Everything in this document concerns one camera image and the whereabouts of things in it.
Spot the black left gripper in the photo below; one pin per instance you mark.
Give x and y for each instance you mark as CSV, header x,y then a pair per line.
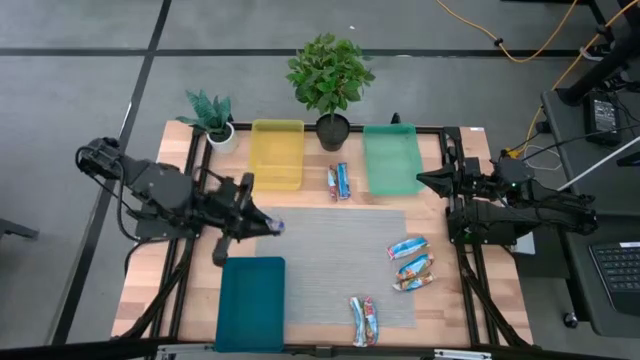
x,y
232,210

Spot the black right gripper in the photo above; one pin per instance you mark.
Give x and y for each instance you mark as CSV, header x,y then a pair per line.
x,y
472,180

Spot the red multicolour granola bar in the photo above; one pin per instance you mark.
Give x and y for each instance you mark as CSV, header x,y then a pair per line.
x,y
276,226
371,317

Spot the orange and blue granola bar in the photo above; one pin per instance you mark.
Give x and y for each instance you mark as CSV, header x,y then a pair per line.
x,y
413,282
415,266

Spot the white and blue granola bar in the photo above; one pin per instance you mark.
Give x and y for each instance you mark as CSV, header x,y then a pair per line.
x,y
357,320

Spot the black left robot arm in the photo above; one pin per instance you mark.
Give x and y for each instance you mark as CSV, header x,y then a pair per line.
x,y
160,187

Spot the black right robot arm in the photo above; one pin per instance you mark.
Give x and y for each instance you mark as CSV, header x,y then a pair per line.
x,y
540,210

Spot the light green translucent plastic bin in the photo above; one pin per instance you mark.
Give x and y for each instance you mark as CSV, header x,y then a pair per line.
x,y
392,160

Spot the yellow translucent plastic bin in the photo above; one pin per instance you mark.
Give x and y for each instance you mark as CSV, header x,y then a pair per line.
x,y
276,155

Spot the grey woven placemat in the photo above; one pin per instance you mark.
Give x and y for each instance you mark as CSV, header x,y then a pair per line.
x,y
325,260

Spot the dark teal plastic bin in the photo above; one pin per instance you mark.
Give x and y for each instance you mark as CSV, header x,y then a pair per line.
x,y
250,305

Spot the small plant in white pot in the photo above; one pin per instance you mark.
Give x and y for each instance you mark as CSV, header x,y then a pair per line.
x,y
222,142

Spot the white paper sheet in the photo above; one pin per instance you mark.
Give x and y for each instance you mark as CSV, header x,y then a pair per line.
x,y
527,245

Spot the leafy plant in black pot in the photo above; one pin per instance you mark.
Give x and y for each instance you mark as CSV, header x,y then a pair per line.
x,y
332,132

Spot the white rod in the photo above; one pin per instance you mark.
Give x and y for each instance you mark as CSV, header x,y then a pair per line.
x,y
600,162

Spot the black power adapter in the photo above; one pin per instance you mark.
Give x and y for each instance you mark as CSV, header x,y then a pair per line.
x,y
602,120

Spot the dark grey desk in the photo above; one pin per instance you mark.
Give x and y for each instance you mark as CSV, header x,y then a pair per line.
x,y
615,200

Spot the black caster wheel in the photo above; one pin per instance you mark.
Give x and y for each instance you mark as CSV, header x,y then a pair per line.
x,y
570,320

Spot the black desk pole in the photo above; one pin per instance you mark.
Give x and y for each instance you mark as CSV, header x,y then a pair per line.
x,y
600,70

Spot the black keyboard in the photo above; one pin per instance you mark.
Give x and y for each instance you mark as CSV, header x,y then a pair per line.
x,y
620,275

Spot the black chair foot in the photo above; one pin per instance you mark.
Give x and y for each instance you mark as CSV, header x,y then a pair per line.
x,y
15,229

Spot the small black camera mount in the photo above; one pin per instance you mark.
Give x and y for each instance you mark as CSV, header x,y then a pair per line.
x,y
395,119

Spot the black aluminium table frame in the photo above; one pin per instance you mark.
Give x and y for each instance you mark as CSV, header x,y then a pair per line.
x,y
465,290

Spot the silver metal bracket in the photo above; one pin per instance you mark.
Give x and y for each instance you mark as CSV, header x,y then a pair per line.
x,y
185,351
460,355

